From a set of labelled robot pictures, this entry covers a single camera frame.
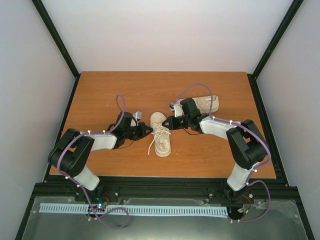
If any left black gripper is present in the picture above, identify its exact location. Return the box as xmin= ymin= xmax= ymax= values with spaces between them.
xmin=124 ymin=122 xmax=153 ymax=141

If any black frame post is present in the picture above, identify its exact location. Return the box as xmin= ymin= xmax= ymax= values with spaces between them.
xmin=31 ymin=0 xmax=81 ymax=80
xmin=251 ymin=0 xmax=305 ymax=78

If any light blue cable duct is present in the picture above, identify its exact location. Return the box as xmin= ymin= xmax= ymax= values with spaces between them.
xmin=38 ymin=203 xmax=228 ymax=218

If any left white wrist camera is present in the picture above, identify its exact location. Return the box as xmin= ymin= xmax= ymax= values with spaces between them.
xmin=132 ymin=111 xmax=142 ymax=121

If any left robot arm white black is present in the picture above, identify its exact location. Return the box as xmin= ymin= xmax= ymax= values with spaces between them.
xmin=48 ymin=111 xmax=153 ymax=202

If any green lit circuit board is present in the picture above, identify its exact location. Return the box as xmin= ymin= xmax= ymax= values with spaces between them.
xmin=88 ymin=192 xmax=110 ymax=211

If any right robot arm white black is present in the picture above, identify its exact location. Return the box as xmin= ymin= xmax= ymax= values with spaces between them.
xmin=162 ymin=98 xmax=271 ymax=192

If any black aluminium frame rail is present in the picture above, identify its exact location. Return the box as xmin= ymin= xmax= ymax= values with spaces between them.
xmin=32 ymin=174 xmax=298 ymax=205

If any left black frame post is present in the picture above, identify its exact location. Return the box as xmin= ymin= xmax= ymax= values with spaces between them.
xmin=31 ymin=0 xmax=81 ymax=80

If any white lace sneaker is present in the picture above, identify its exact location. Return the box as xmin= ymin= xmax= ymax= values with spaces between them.
xmin=176 ymin=95 xmax=219 ymax=114
xmin=147 ymin=112 xmax=171 ymax=158

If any right black frame post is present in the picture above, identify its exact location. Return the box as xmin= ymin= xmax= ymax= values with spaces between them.
xmin=251 ymin=0 xmax=305 ymax=78

